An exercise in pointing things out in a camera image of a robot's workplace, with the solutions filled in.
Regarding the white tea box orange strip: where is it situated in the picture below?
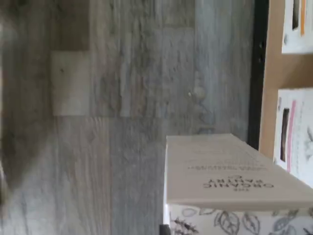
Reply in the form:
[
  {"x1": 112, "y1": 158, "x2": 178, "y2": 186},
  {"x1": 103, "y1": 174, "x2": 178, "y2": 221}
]
[{"x1": 281, "y1": 0, "x2": 313, "y2": 55}]

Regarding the white tea box pink strip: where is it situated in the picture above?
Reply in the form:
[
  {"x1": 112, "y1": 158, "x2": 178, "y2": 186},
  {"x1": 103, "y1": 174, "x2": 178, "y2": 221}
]
[{"x1": 272, "y1": 89, "x2": 313, "y2": 189}]

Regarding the wooden shelf board with tea boxes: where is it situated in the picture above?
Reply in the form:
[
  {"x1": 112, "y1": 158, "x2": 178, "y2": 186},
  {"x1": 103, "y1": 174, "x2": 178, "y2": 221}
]
[{"x1": 258, "y1": 0, "x2": 313, "y2": 172}]

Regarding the white tea box green strip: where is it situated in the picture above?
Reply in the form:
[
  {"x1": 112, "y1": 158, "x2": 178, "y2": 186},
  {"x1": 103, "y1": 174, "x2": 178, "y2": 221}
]
[{"x1": 163, "y1": 133, "x2": 313, "y2": 235}]

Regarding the black metal shelf rack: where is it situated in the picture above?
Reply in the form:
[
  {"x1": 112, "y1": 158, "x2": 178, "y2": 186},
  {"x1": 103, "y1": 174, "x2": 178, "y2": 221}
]
[{"x1": 246, "y1": 0, "x2": 269, "y2": 151}]

